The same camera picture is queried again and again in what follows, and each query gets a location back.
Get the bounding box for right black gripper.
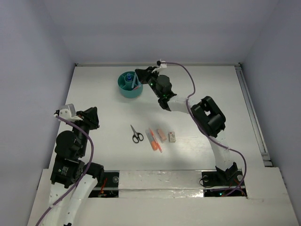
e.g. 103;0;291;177
136;66;162;98

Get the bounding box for blue thin pen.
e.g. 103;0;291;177
131;73;137;89

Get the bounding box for small blue-capped glue bottle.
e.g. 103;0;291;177
127;73;132;81

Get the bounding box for red thin pen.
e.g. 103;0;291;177
149;128;162;153

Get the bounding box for orange highlighter marker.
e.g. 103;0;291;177
145;129;158;151

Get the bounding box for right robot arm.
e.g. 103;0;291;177
135;66;246;188

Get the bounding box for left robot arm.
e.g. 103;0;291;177
41;104;104;226

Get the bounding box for teal round desk organizer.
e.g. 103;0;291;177
117;71;143;98

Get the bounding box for pink eraser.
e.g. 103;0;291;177
157;129;167;143

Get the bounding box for white boxed eraser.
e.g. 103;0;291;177
168;131;176;143

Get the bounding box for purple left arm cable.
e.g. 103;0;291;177
35;115;95;226

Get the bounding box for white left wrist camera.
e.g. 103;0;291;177
54;104;82;122

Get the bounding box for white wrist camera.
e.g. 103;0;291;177
54;104;82;122
156;60;167;71

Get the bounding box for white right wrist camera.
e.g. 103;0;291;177
156;60;167;71

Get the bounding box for black handled scissors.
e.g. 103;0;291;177
130;125;144;144

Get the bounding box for aluminium side rail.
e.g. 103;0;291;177
234;65;274;167

